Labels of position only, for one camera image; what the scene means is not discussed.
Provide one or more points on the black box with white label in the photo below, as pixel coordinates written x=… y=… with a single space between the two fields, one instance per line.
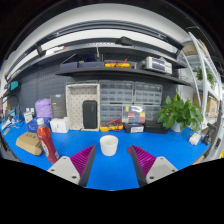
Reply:
x=134 y=128

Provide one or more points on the green leafy plant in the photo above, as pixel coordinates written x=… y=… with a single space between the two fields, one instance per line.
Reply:
x=180 y=113

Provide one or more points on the white pegboard tray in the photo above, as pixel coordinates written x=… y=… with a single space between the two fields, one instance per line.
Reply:
x=74 y=106

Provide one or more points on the black wall shelf unit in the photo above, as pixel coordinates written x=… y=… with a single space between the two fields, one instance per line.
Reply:
x=120 y=71

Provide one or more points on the wide clear drawer cabinet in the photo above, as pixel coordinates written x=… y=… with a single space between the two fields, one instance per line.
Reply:
x=116 y=92

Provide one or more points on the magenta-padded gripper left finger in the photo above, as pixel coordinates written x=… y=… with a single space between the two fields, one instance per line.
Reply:
x=63 y=168

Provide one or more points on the white socket block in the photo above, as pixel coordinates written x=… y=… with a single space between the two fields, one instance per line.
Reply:
x=28 y=117

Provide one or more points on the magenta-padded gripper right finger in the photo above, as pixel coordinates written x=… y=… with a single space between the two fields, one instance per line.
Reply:
x=160 y=168

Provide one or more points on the flat black box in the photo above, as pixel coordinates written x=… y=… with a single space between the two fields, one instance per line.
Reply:
x=154 y=127

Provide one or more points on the red drink bottle white cap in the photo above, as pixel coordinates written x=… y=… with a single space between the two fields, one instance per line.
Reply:
x=46 y=141

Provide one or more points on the small clear drawer cabinet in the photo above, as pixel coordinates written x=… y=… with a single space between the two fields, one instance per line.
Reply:
x=152 y=112
x=111 y=113

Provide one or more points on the white cup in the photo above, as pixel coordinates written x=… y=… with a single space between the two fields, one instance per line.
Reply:
x=108 y=146

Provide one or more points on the white metal rack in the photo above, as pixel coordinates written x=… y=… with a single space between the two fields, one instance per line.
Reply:
x=204 y=73

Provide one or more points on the yellow multimeter with red leads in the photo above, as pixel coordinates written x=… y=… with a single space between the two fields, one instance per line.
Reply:
x=111 y=126

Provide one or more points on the dark grey upright box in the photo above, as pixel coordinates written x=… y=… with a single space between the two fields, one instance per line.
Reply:
x=58 y=106

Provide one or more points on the drawer cabinet with coloured labels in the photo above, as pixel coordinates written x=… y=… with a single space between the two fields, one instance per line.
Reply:
x=134 y=114

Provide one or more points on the brown cardboard box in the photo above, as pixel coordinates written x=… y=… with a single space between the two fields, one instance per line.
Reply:
x=29 y=143

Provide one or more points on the small white box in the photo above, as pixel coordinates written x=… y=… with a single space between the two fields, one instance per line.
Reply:
x=59 y=126

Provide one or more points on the white plant pot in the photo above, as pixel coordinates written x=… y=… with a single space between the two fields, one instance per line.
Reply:
x=175 y=127

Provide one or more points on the purple plastic bag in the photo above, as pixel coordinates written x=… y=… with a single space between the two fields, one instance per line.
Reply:
x=43 y=107

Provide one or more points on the teal bin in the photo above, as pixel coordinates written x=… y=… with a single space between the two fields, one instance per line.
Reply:
x=14 y=85

